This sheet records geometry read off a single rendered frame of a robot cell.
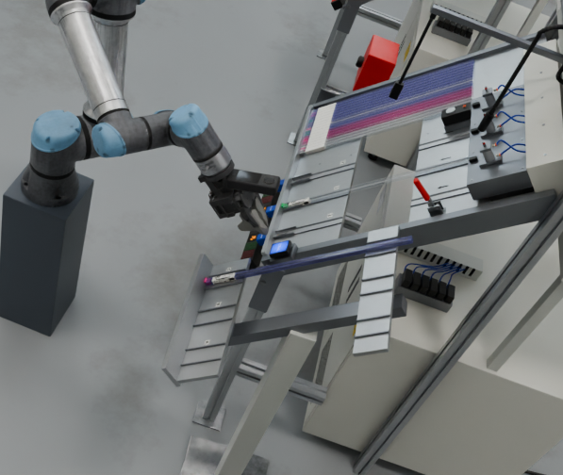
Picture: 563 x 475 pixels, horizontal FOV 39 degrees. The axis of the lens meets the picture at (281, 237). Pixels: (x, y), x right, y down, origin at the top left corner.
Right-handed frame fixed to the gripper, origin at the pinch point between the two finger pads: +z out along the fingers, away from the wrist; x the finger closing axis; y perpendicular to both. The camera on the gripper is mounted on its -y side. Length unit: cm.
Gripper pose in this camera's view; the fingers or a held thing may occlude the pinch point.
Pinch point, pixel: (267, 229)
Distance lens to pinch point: 185.5
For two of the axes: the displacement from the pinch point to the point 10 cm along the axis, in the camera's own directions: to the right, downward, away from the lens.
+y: -8.7, 2.1, 4.5
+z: 4.5, 7.1, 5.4
